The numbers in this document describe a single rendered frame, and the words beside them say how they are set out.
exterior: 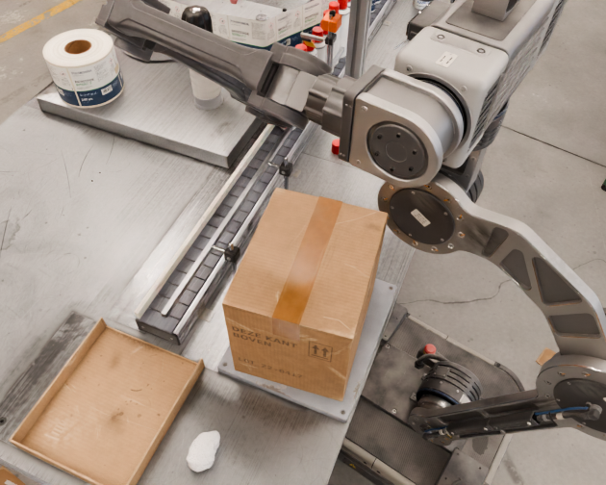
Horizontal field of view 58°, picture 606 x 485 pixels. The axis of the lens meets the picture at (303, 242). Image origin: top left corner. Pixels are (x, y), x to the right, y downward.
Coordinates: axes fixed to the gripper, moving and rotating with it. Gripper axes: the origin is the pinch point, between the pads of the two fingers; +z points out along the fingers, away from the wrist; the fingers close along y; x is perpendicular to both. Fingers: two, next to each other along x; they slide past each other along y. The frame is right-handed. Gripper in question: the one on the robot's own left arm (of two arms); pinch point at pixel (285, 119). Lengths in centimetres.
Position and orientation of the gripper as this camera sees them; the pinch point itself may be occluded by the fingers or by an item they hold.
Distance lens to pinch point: 161.3
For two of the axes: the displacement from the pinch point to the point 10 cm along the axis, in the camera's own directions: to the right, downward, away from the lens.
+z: 2.2, 0.4, 9.7
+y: -9.2, -3.1, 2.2
